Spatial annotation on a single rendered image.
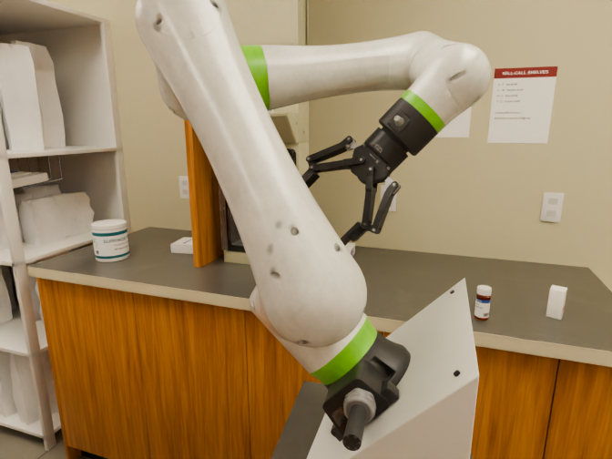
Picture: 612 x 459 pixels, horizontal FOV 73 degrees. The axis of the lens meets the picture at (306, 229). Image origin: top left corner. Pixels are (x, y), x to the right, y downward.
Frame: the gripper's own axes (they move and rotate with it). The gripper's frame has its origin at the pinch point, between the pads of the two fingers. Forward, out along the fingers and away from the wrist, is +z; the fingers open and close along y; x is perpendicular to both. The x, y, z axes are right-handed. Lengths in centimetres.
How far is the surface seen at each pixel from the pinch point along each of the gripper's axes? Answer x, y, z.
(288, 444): -6.5, 27.6, 27.8
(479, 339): 48, 38, -1
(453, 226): 112, 2, -17
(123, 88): 74, -156, 50
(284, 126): 45, -49, -2
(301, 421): -0.5, 26.0, 26.7
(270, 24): 41, -77, -22
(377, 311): 49, 15, 15
